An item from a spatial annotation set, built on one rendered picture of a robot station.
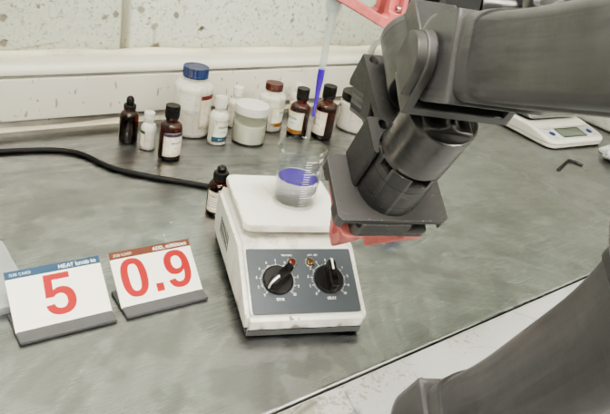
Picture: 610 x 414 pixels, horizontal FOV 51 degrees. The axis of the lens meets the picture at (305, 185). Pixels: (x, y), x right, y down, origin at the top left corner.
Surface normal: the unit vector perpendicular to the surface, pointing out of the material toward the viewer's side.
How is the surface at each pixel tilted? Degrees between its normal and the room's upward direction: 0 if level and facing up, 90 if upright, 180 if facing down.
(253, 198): 0
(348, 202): 31
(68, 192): 0
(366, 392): 0
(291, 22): 90
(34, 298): 40
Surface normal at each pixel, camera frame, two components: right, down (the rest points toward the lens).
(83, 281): 0.50, -0.39
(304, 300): 0.29, -0.53
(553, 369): -0.97, -0.04
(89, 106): 0.60, 0.44
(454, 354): 0.18, -0.88
